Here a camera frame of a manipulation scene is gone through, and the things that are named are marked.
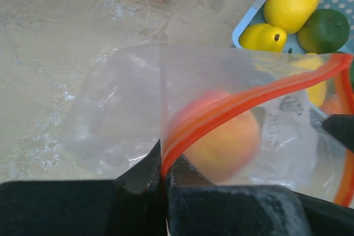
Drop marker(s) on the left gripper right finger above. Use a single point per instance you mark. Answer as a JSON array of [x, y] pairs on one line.
[[197, 206]]

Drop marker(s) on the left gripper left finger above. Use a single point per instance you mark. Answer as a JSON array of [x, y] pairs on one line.
[[127, 205]]

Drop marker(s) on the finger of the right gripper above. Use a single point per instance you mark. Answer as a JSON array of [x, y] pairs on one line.
[[340, 126]]

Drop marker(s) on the green orange fruit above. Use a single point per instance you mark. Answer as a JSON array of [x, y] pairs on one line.
[[326, 31]]

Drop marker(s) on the small yellow pear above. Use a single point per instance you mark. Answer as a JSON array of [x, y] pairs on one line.
[[263, 37]]

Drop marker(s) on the clear zip bag orange zipper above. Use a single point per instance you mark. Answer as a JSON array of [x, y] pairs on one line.
[[176, 94]]

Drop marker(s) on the red yellow peach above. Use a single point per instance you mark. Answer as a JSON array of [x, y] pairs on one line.
[[223, 151]]

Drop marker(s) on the small orange pumpkin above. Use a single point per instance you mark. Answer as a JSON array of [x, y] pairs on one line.
[[331, 106]]

